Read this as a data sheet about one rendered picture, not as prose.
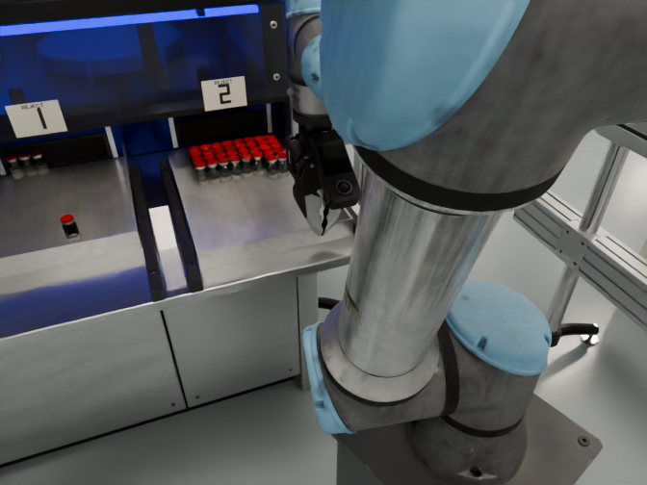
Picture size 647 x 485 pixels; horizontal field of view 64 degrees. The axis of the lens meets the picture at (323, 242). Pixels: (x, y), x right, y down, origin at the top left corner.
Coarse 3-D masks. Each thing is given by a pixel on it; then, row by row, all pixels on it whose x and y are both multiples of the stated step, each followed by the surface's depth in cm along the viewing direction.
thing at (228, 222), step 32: (192, 192) 99; (224, 192) 99; (256, 192) 99; (288, 192) 99; (320, 192) 99; (192, 224) 90; (224, 224) 90; (256, 224) 90; (288, 224) 90; (352, 224) 87; (224, 256) 81; (256, 256) 83
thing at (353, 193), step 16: (320, 144) 72; (336, 144) 72; (320, 160) 71; (336, 160) 71; (320, 176) 71; (336, 176) 70; (352, 176) 71; (336, 192) 70; (352, 192) 70; (336, 208) 71
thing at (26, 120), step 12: (12, 108) 90; (24, 108) 91; (36, 108) 91; (48, 108) 92; (60, 108) 93; (12, 120) 91; (24, 120) 92; (36, 120) 93; (48, 120) 93; (60, 120) 94; (24, 132) 93; (36, 132) 94; (48, 132) 94
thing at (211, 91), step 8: (216, 80) 100; (224, 80) 100; (232, 80) 101; (240, 80) 102; (208, 88) 100; (216, 88) 101; (224, 88) 101; (232, 88) 102; (240, 88) 102; (208, 96) 101; (216, 96) 102; (224, 96) 102; (232, 96) 103; (240, 96) 103; (208, 104) 102; (216, 104) 103; (224, 104) 103; (232, 104) 104; (240, 104) 104
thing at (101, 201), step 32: (0, 192) 99; (32, 192) 99; (64, 192) 99; (96, 192) 99; (128, 192) 99; (0, 224) 90; (32, 224) 90; (96, 224) 90; (128, 224) 90; (0, 256) 83; (32, 256) 79; (64, 256) 81; (96, 256) 83
